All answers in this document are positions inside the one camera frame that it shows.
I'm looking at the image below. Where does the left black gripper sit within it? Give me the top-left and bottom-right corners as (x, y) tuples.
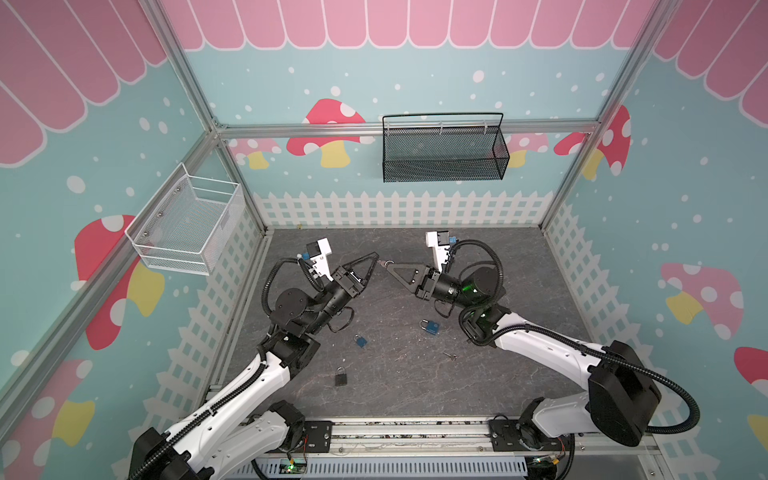
(304, 253), (380, 336)

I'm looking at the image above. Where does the black padlock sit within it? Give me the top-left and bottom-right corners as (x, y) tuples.
(334, 367), (348, 387)

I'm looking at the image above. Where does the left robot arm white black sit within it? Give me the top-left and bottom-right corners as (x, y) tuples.
(128, 252), (379, 479)

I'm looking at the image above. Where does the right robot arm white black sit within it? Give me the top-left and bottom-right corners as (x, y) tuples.
(383, 239), (701, 451)

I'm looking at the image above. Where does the blue padlock silver shackle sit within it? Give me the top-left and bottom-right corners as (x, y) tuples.
(420, 319), (440, 335)

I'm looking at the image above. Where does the black mesh wall basket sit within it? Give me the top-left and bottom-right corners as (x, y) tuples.
(381, 112), (510, 183)

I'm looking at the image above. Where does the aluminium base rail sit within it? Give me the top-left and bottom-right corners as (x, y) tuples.
(161, 416), (661, 463)

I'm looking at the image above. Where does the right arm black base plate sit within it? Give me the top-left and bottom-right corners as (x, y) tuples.
(487, 417), (571, 452)

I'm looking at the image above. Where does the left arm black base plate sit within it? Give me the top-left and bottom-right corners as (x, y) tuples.
(302, 421), (334, 453)

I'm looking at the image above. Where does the white wire wall basket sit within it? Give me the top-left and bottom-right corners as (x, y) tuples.
(125, 164), (246, 276)

